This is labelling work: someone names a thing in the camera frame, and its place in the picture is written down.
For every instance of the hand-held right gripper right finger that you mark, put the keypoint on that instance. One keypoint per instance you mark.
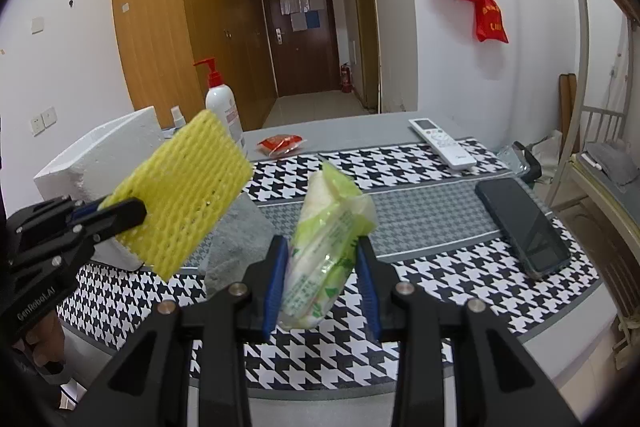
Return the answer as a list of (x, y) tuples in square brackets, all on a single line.
[(367, 287)]

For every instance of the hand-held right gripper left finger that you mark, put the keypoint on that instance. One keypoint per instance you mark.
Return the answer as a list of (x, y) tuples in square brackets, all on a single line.
[(277, 277)]

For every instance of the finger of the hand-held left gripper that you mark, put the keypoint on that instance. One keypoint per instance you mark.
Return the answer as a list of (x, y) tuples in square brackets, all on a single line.
[(122, 213), (55, 207)]

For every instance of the green white plastic packet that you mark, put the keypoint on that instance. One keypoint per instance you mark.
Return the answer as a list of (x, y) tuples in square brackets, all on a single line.
[(325, 247)]

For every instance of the grey felt cloth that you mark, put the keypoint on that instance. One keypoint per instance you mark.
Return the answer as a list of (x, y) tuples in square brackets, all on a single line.
[(235, 237)]

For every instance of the white foam box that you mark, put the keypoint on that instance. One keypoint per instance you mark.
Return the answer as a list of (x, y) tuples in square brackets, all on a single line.
[(100, 157)]

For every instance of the yellow foam net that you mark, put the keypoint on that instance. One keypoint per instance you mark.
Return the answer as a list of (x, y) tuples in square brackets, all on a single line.
[(185, 187)]

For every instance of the person's left hand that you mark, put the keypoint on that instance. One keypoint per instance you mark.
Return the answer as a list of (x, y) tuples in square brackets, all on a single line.
[(47, 342)]

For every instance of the houndstooth tablecloth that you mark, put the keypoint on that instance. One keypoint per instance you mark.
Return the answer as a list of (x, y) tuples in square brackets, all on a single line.
[(435, 257)]

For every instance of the small clear spray bottle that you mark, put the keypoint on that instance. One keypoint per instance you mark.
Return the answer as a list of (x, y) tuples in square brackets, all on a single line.
[(178, 118)]

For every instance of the red snack packet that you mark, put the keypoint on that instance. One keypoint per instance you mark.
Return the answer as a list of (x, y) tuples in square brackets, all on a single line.
[(280, 143)]

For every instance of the white pump bottle red cap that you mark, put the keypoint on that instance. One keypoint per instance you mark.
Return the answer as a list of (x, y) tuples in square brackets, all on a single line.
[(225, 107)]

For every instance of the white remote control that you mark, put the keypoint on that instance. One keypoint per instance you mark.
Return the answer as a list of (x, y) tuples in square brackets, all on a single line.
[(442, 143)]

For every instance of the black smartphone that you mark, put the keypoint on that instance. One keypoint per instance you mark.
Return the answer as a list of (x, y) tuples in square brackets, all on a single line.
[(522, 227)]

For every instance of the wooden wardrobe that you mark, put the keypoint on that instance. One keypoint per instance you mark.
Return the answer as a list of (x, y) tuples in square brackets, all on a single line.
[(165, 32)]

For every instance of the clear bag with black item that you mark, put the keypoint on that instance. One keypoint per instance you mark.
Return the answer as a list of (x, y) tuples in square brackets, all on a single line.
[(525, 162)]

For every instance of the red fire extinguisher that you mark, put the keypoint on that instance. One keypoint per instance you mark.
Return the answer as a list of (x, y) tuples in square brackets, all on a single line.
[(346, 78)]

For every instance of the dark brown door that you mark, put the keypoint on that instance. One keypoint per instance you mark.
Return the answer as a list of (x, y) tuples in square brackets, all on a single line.
[(305, 57)]

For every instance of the taped paper notices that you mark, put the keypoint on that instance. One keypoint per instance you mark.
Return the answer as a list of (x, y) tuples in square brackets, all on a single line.
[(300, 9)]

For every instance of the wooden boards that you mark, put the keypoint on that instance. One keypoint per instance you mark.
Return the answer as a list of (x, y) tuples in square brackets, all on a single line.
[(568, 107)]

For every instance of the grey pillow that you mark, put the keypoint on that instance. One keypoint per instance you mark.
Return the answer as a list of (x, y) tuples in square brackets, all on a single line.
[(612, 163)]

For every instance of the long red plastic bag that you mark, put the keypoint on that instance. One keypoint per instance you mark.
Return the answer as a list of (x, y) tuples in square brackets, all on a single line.
[(491, 21)]

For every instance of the metal bunk bed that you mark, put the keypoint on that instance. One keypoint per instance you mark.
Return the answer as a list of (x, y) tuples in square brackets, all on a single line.
[(582, 57)]

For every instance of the white wall socket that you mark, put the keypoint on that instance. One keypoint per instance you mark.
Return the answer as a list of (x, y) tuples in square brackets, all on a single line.
[(38, 125)]

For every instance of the white wall junction cover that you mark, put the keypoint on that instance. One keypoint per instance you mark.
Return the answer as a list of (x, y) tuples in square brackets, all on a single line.
[(38, 25)]

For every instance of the wooden doorway frame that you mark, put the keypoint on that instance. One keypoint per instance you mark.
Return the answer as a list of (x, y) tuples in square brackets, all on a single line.
[(365, 17)]

